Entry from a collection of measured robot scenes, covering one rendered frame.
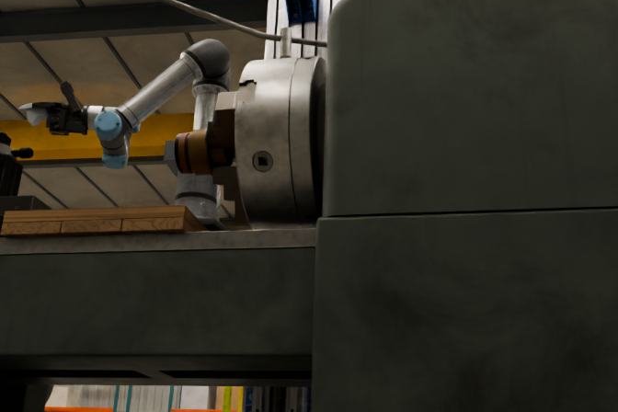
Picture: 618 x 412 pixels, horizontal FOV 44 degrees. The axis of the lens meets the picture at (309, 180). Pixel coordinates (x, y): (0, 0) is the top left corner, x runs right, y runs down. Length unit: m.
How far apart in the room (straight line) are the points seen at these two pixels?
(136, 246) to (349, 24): 0.47
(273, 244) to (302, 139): 0.18
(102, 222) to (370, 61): 0.48
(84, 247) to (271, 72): 0.41
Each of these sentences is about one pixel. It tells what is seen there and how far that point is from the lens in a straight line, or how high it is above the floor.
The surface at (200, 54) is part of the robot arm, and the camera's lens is 2.31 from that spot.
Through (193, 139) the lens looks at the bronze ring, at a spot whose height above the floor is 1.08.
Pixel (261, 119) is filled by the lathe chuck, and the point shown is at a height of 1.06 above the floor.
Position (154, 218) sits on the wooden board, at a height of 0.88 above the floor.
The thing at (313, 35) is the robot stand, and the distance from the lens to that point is 2.43.
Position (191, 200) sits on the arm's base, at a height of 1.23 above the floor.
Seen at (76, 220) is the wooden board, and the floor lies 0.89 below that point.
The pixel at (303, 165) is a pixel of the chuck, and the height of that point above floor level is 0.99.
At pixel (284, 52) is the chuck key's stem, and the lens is 1.45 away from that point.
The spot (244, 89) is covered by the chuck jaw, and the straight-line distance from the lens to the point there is 1.28.
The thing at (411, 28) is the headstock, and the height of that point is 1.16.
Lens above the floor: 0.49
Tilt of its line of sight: 23 degrees up
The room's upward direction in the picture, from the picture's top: 2 degrees clockwise
